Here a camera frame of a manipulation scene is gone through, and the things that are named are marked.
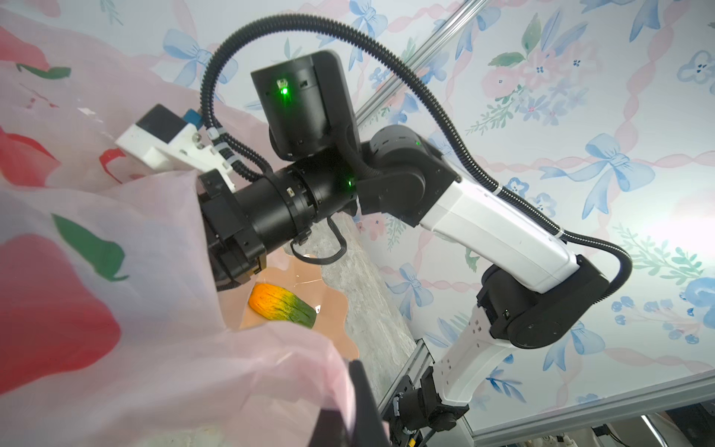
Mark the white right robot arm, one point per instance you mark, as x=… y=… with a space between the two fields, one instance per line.
x=533 y=293

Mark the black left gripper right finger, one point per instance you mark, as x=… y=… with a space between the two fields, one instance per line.
x=369 y=429

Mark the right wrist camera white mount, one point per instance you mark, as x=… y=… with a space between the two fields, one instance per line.
x=163 y=141

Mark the orange green papaya fruit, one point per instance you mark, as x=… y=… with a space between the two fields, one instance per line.
x=278 y=304

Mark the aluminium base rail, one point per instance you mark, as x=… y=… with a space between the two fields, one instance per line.
x=604 y=395

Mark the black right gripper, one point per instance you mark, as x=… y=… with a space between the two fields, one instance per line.
x=243 y=227

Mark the pink plastic bag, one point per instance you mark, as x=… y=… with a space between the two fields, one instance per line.
x=111 y=328

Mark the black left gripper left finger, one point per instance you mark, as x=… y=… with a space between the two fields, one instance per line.
x=331 y=430

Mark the aluminium corner post right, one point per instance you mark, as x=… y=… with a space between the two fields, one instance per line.
x=464 y=15

